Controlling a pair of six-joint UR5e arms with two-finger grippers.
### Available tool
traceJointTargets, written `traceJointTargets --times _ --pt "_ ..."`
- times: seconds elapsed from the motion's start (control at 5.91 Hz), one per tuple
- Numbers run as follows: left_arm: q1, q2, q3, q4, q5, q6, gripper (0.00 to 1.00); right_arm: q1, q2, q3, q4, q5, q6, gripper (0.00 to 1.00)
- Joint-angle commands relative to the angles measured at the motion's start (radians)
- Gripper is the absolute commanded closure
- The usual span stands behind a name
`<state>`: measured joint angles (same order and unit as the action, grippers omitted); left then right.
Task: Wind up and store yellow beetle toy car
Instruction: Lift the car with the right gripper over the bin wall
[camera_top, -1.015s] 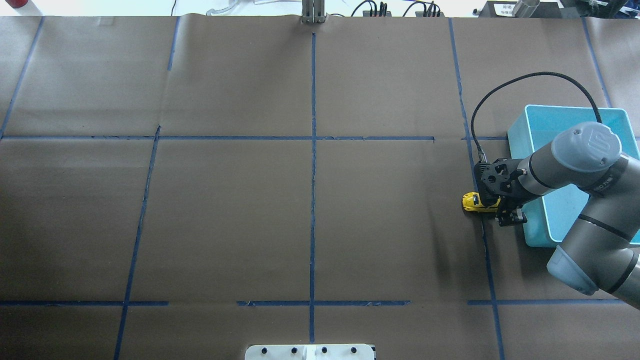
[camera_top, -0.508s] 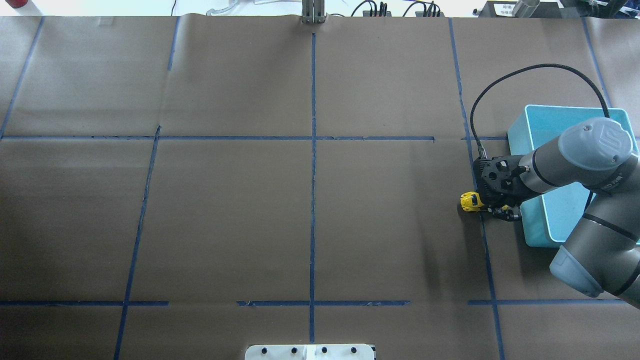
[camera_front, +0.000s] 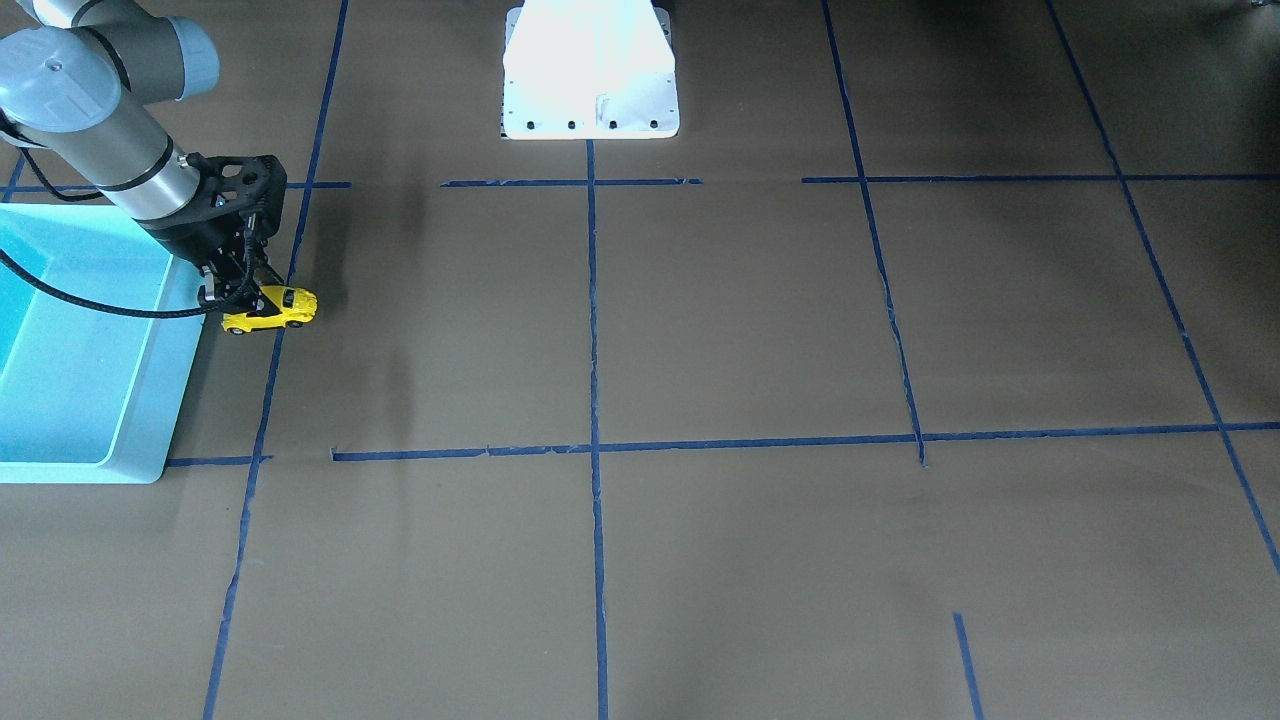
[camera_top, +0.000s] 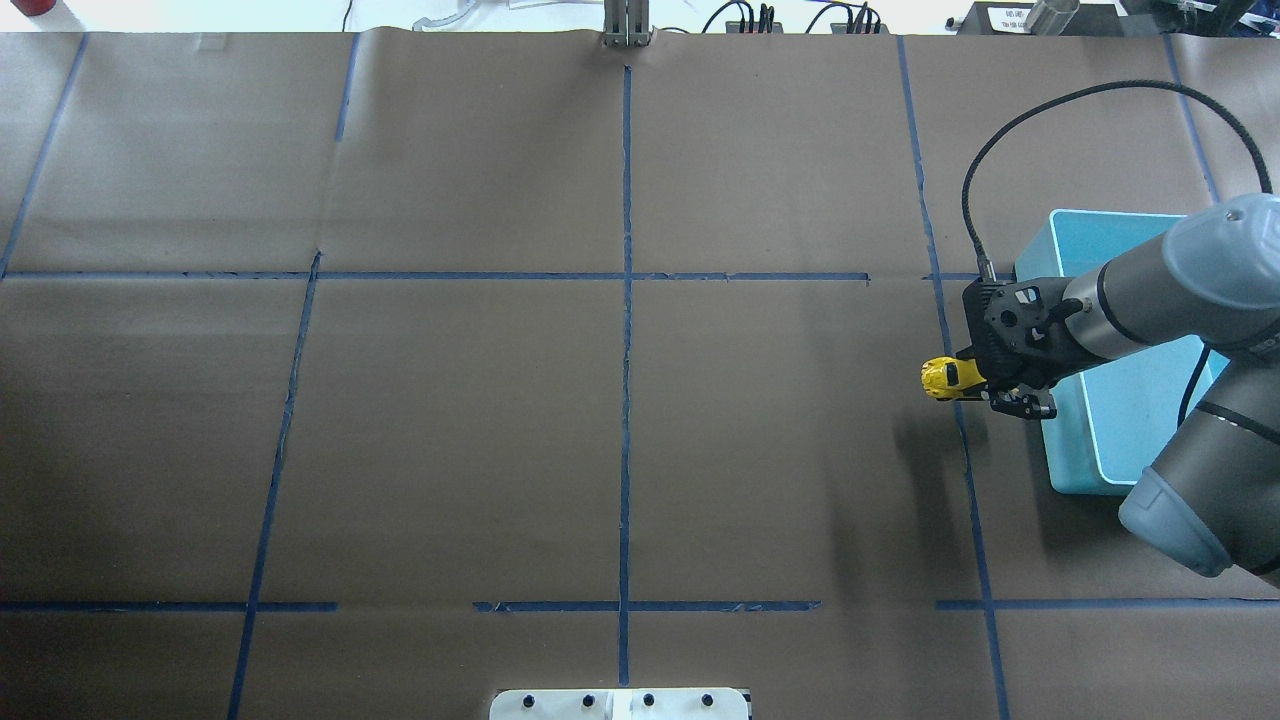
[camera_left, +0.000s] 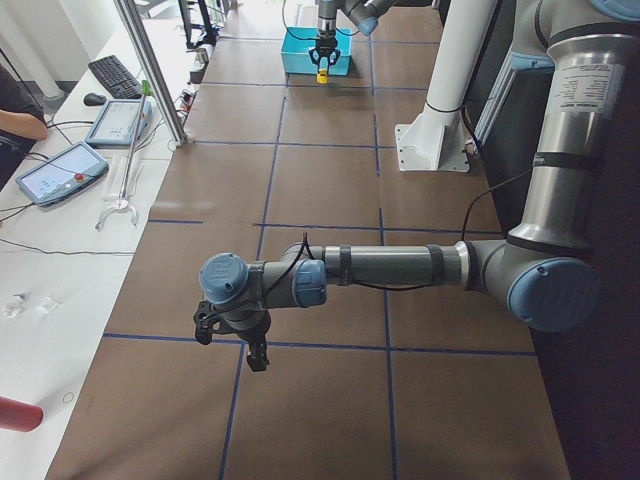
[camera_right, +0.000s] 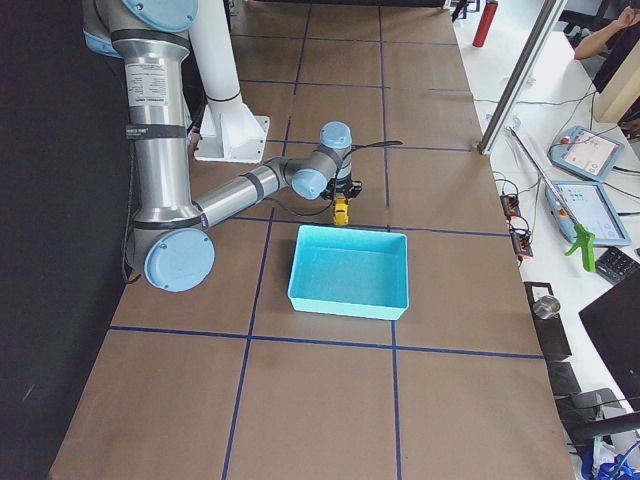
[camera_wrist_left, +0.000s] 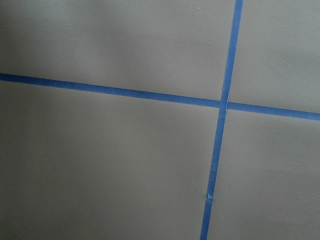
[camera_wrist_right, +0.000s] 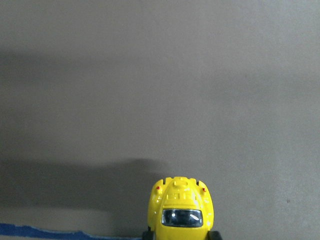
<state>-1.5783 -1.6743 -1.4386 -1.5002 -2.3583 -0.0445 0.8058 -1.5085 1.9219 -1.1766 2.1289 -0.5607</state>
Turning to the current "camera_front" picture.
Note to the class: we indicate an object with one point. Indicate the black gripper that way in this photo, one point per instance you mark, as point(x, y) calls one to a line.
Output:
point(192, 238)

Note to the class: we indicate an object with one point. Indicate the yellow beetle toy car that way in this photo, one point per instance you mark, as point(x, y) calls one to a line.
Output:
point(279, 307)

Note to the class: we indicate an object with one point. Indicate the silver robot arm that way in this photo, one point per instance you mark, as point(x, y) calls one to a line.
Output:
point(80, 84)

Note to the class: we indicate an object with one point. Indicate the teal plastic bin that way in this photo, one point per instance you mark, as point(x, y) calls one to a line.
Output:
point(87, 397)

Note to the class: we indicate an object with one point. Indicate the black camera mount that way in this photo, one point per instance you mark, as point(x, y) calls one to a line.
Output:
point(255, 184)

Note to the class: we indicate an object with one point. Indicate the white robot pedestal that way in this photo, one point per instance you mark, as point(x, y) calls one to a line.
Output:
point(589, 70)

